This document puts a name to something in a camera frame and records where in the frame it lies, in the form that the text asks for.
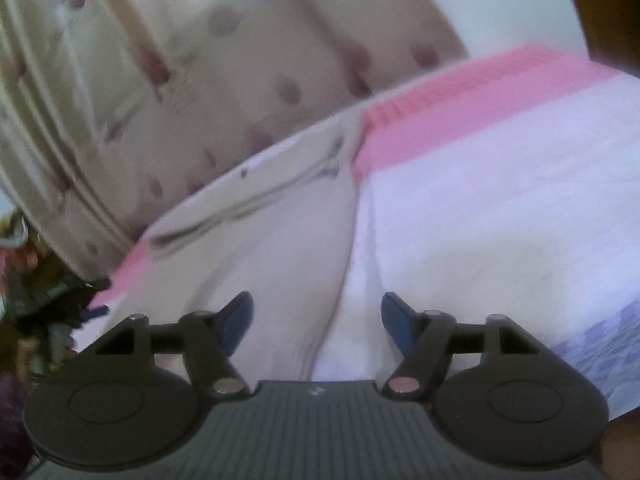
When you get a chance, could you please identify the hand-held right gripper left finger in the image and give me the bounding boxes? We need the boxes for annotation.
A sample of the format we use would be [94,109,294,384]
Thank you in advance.
[93,291,255,401]

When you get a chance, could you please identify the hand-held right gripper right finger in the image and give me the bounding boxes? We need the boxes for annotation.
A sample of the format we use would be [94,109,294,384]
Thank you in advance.
[381,292,545,401]

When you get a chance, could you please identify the cream knit garment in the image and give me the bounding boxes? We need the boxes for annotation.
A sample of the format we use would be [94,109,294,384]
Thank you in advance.
[147,110,363,382]

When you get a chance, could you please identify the dark clutter pile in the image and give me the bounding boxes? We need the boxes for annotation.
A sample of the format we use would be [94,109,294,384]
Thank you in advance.
[0,210,108,386]

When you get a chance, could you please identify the pink checked bed sheet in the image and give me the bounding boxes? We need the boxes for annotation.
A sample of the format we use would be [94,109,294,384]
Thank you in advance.
[75,45,640,421]

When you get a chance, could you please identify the beige leaf print curtain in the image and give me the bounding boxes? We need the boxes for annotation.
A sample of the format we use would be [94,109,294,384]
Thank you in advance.
[0,0,471,281]

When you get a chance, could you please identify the brown wooden door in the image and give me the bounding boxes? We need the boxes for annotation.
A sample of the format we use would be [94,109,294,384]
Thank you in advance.
[562,0,640,78]

